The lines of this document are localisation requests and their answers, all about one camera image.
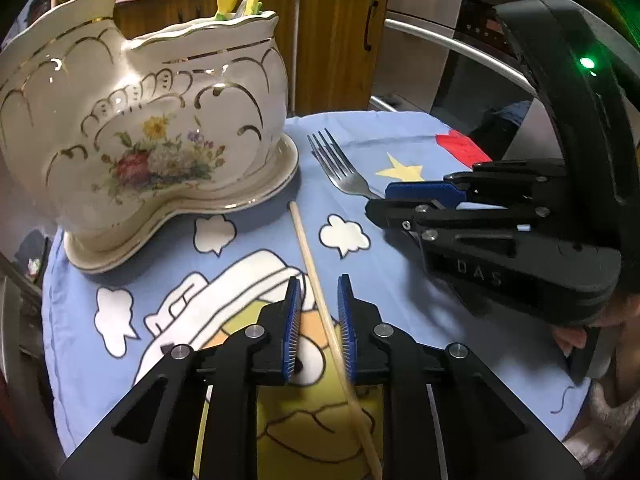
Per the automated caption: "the short oven drawer handle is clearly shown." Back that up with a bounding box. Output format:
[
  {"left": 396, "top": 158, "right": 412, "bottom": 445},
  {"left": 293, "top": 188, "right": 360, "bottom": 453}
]
[{"left": 369, "top": 95, "right": 402, "bottom": 114}]

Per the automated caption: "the wooden chopstick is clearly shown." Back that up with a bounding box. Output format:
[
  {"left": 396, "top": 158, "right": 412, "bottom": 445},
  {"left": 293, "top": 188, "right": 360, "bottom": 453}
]
[{"left": 288, "top": 201, "right": 384, "bottom": 480}]

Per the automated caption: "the person's right hand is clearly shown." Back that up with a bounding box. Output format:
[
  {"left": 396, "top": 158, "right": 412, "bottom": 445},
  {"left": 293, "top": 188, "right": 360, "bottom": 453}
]
[{"left": 552, "top": 328, "right": 588, "bottom": 358}]

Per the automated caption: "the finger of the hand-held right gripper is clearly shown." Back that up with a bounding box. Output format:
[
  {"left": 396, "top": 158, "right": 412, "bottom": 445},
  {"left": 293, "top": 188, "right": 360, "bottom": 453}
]
[
  {"left": 365, "top": 198, "right": 568, "bottom": 252},
  {"left": 384, "top": 159, "right": 568, "bottom": 210}
]

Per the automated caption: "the stainless steel oven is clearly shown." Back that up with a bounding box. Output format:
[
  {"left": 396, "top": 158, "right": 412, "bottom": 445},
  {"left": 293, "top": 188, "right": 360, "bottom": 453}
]
[{"left": 369, "top": 0, "right": 640, "bottom": 173}]

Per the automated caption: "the long curved oven handle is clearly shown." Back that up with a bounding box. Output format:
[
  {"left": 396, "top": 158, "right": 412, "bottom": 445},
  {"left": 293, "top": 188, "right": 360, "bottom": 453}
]
[{"left": 384, "top": 18, "right": 540, "bottom": 97}]

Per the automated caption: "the silver fork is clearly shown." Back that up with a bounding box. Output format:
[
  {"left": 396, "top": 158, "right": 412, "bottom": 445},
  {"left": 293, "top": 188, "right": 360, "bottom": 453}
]
[{"left": 306, "top": 128, "right": 387, "bottom": 202}]

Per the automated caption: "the beige fuzzy fabric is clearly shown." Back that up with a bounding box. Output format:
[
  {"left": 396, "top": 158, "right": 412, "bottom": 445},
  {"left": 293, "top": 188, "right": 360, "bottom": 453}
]
[{"left": 564, "top": 380, "right": 640, "bottom": 467}]

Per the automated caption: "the blue printed cloth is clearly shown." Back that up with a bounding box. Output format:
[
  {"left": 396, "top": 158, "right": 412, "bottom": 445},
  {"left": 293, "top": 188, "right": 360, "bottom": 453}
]
[{"left": 41, "top": 110, "right": 595, "bottom": 480}]

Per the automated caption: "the white ceramic utensil holder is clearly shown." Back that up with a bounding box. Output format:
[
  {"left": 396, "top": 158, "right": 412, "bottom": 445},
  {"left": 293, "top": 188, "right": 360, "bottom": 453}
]
[{"left": 0, "top": 0, "right": 301, "bottom": 275}]

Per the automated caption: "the wooden kitchen cabinet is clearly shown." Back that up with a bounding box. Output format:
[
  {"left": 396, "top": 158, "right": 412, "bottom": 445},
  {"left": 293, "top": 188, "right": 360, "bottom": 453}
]
[{"left": 114, "top": 0, "right": 397, "bottom": 117}]

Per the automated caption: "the black cabinet door handle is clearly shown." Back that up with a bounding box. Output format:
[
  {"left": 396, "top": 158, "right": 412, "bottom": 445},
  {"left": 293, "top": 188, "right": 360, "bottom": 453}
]
[{"left": 364, "top": 1, "right": 379, "bottom": 52}]

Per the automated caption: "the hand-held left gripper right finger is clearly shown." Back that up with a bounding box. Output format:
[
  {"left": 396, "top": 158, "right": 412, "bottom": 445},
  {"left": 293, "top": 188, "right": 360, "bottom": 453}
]
[{"left": 337, "top": 274, "right": 586, "bottom": 480}]

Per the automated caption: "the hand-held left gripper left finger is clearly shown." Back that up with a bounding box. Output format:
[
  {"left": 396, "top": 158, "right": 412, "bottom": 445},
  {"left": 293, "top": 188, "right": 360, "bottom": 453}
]
[{"left": 57, "top": 276, "right": 303, "bottom": 480}]

